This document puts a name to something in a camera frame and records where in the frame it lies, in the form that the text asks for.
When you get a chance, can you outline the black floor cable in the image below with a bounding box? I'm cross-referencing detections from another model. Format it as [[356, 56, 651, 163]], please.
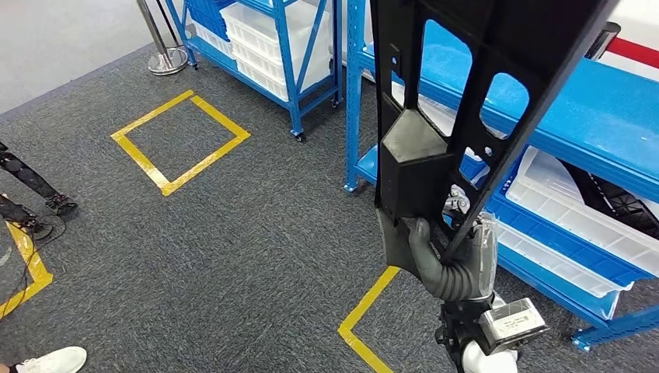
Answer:
[[0, 213, 69, 310]]

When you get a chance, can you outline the black tripod stand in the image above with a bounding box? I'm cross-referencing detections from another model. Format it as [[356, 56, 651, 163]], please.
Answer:
[[0, 141, 79, 242]]

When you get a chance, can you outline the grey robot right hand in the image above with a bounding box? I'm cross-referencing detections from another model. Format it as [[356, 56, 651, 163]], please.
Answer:
[[409, 184, 499, 297]]

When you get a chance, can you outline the black stanchion post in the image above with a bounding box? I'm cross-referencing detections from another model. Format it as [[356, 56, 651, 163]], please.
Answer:
[[583, 20, 622, 61]]

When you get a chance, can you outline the blue metal storage rack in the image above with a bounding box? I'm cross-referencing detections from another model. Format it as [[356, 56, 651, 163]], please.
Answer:
[[163, 0, 345, 144]]

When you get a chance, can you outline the white car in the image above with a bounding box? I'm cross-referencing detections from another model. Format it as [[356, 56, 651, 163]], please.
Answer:
[[597, 0, 659, 85]]

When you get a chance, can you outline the red barrier belt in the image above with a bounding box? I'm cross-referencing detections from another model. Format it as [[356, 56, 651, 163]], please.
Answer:
[[606, 37, 659, 69]]

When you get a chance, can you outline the black plastic panel part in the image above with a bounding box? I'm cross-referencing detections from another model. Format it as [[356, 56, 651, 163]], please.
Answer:
[[369, 0, 622, 281]]

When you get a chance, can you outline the blue plastic crate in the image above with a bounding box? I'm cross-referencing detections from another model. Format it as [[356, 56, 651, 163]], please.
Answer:
[[183, 0, 235, 44]]

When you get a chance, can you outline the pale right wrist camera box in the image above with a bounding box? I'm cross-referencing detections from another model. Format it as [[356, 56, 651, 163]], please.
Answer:
[[477, 297, 549, 356]]

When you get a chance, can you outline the blue metal shelf rack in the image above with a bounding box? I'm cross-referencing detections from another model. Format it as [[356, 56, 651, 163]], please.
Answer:
[[343, 0, 659, 351]]

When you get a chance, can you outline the white plastic crate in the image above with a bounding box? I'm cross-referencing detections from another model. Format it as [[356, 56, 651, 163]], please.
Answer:
[[235, 58, 333, 103], [191, 21, 236, 59], [493, 220, 638, 301], [220, 1, 333, 58], [506, 145, 659, 279], [230, 37, 333, 83]]

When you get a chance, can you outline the chrome stanchion post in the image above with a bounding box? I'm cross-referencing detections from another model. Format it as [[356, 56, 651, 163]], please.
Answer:
[[135, 0, 190, 77]]

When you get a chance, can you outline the yellow floor tape rectangle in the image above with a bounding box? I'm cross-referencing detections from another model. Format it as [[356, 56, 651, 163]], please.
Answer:
[[336, 265, 401, 373], [0, 221, 54, 320], [110, 89, 253, 197]]

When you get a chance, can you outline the black ribbed plastic part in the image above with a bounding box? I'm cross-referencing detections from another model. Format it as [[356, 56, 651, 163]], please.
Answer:
[[558, 160, 659, 242]]

